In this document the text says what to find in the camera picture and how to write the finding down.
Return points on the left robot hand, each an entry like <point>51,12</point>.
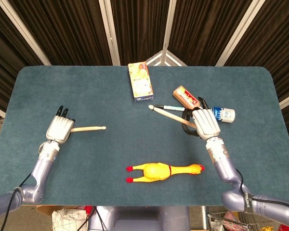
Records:
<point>59,128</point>

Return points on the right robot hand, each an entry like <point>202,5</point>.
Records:
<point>206,122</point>

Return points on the plain wooden drumstick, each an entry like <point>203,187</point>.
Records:
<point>89,129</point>

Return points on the wooden drumstick dark ringed tip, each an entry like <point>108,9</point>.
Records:
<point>171,116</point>

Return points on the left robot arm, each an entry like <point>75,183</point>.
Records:
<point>42,168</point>

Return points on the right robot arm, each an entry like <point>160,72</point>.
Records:
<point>224,168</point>

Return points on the blue white drink can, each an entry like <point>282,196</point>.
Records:
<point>227,115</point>

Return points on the brown drink bottle white cap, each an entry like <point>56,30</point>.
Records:
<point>186,96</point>

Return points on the white marker black cap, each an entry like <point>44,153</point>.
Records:
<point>171,107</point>

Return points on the blue felt table cover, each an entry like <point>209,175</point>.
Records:
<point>110,149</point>

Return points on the yellow rubber chicken toy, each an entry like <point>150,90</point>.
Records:
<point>154,170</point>

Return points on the blue white carton box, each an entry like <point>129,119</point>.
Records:
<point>140,81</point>

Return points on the brown cardboard box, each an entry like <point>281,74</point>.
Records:
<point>45,209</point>

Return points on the red object under table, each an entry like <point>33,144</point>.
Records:
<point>88,210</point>

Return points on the white checked bag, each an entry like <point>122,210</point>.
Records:
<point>67,220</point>

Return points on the grey robot torso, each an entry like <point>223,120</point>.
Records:
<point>139,219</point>

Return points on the brown folding screen white frame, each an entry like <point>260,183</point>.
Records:
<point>74,29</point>

